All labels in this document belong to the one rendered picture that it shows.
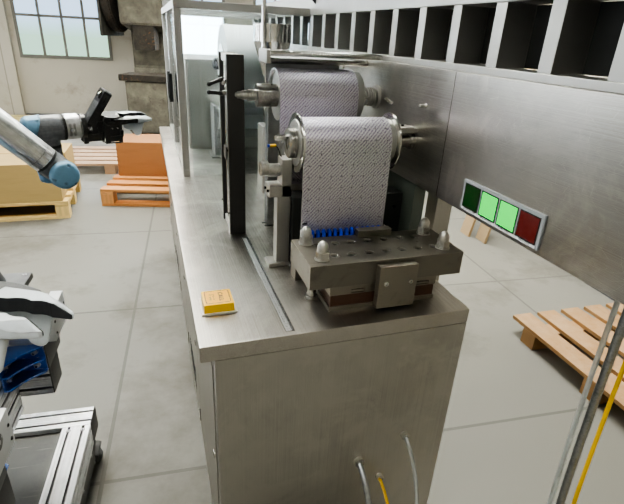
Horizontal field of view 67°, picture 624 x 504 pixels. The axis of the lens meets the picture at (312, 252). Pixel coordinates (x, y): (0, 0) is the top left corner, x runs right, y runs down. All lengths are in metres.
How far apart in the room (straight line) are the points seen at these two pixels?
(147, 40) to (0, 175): 3.88
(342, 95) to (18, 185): 3.42
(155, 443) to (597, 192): 1.77
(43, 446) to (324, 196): 1.27
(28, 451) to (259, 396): 1.00
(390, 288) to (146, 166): 4.05
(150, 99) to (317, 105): 6.40
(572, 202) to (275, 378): 0.70
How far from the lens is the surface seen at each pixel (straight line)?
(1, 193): 4.52
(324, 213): 1.23
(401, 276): 1.14
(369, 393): 1.25
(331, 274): 1.08
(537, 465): 2.23
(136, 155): 4.97
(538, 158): 0.98
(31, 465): 1.88
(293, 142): 1.18
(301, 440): 1.27
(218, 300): 1.13
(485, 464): 2.15
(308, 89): 1.40
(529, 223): 0.99
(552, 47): 1.00
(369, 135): 1.23
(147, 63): 8.19
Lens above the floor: 1.50
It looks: 25 degrees down
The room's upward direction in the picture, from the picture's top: 3 degrees clockwise
